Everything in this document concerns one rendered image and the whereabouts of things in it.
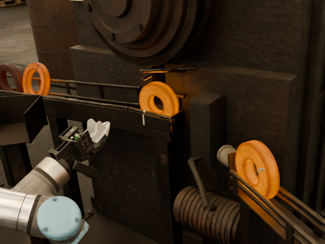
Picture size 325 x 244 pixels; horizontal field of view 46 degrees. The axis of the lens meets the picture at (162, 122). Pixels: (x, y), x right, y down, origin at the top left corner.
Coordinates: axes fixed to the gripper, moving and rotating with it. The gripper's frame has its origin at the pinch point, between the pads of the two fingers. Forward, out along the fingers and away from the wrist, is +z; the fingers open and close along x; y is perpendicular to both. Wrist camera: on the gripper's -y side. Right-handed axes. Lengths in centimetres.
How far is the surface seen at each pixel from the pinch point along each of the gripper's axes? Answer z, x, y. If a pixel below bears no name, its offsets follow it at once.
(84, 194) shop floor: 14, 69, -83
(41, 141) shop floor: 41, 146, -92
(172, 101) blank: 22.8, -8.3, -5.9
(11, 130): -5, 56, -14
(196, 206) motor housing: -1.0, -27.9, -24.0
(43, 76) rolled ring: 25, 67, -10
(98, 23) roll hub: 20.4, 10.9, 23.3
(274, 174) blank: 3, -53, -2
